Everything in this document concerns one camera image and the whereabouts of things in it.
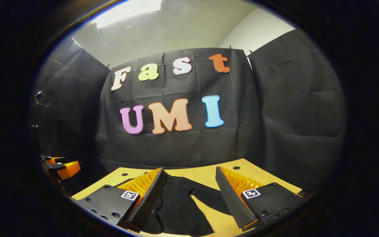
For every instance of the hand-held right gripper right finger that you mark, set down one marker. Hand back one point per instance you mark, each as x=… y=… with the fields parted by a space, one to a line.
x=234 y=200

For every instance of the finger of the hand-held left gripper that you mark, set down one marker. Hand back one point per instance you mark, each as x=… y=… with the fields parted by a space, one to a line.
x=67 y=169

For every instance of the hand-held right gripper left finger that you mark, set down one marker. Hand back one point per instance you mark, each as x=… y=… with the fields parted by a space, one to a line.
x=148 y=200

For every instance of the black buttoned shirt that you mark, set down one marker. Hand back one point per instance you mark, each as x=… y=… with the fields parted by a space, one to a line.
x=176 y=204

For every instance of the black backdrop cloth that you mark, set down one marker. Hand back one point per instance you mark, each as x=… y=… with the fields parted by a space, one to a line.
x=183 y=148

